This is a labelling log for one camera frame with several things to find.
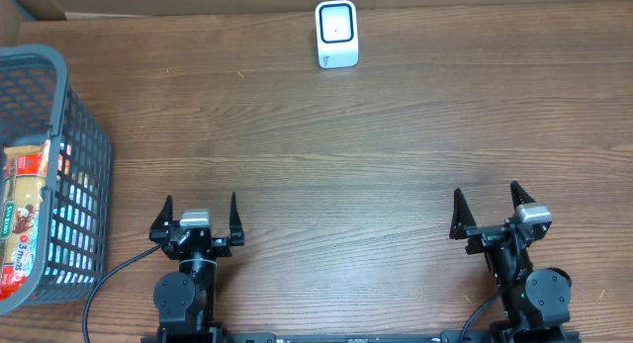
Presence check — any grey plastic basket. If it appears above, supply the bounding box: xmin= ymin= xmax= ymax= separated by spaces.
xmin=1 ymin=44 xmax=114 ymax=314

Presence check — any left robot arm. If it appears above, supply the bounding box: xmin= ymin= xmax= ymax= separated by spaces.
xmin=149 ymin=197 xmax=245 ymax=342

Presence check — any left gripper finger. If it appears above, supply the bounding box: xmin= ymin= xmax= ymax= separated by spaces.
xmin=228 ymin=193 xmax=243 ymax=238
xmin=150 ymin=195 xmax=173 ymax=230

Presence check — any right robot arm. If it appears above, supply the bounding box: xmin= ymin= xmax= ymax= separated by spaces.
xmin=449 ymin=181 xmax=580 ymax=342

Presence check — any spaghetti packet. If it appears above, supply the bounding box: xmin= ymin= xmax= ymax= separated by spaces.
xmin=1 ymin=140 xmax=50 ymax=300

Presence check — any white barcode scanner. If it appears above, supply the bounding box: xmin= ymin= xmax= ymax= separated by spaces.
xmin=315 ymin=0 xmax=359 ymax=69

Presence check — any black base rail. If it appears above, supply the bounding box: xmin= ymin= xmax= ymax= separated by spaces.
xmin=140 ymin=322 xmax=583 ymax=343

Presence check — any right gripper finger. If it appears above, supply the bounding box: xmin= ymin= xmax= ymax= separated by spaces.
xmin=510 ymin=181 xmax=535 ymax=209
xmin=449 ymin=188 xmax=477 ymax=238

